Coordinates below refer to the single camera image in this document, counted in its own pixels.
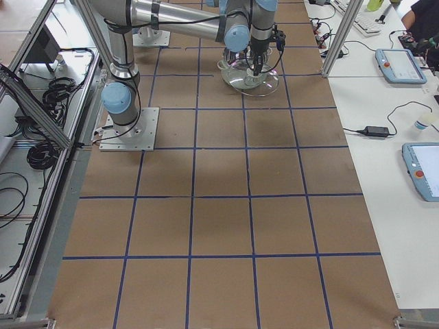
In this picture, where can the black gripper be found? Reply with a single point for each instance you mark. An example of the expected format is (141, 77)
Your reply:
(258, 52)

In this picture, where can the glass pot lid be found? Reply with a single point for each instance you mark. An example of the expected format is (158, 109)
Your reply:
(268, 86)

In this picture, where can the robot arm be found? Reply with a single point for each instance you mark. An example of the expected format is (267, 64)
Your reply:
(153, 17)
(244, 27)

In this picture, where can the pale green cooking pot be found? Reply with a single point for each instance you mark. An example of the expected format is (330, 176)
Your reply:
(236, 69)

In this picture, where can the white keyboard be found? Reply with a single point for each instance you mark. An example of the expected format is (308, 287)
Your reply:
(362, 22)

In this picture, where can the black power brick on table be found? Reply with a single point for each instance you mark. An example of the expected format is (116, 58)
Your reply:
(375, 131)

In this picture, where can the blue teach pendant far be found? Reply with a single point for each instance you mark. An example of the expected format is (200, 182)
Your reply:
(399, 66)

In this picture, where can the blue teach pendant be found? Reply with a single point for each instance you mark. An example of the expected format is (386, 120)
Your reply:
(421, 160)
(399, 66)

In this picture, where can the paper cup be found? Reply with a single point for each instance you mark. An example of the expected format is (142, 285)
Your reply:
(424, 121)

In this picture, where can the blue teach pendant near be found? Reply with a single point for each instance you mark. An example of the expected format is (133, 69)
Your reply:
(421, 160)

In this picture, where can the aluminium frame post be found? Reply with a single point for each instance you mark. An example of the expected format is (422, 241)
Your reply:
(342, 32)

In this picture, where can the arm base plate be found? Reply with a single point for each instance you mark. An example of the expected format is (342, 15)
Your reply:
(148, 38)
(138, 137)

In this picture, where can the aluminium side frame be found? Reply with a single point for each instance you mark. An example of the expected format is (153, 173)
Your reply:
(49, 68)

